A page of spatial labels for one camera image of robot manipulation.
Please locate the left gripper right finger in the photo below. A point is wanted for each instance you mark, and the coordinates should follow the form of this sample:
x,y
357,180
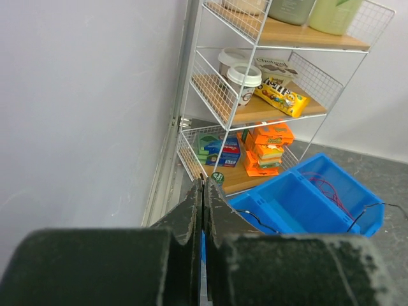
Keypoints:
x,y
248,267

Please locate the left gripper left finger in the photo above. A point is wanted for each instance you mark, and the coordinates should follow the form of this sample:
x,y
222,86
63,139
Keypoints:
x,y
155,265

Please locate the blue three-compartment bin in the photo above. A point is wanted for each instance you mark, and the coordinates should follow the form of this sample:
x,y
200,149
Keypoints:
x,y
315,196

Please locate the blue green box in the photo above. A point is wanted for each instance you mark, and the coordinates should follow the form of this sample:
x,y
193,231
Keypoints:
x,y
208,149

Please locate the orange snack packets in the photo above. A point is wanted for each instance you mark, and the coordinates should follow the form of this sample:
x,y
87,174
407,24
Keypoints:
x,y
264,148

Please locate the yellow snack bag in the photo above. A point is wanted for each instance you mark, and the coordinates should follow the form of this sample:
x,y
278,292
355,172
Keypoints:
x,y
280,97

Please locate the white lidded cup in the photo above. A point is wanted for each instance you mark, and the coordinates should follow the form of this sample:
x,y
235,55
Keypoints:
x,y
228,57
244,78

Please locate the white yoghurt tub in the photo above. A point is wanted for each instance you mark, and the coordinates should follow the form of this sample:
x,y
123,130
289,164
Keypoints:
x,y
281,72

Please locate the grey-green bottle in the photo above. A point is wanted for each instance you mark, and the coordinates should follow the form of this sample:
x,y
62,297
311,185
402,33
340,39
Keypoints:
x,y
295,12

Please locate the light green bottle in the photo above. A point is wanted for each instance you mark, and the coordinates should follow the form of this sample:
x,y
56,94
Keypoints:
x,y
333,17

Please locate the white wire wooden shelf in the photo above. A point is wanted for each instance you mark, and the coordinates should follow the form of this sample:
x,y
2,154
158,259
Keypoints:
x,y
245,25

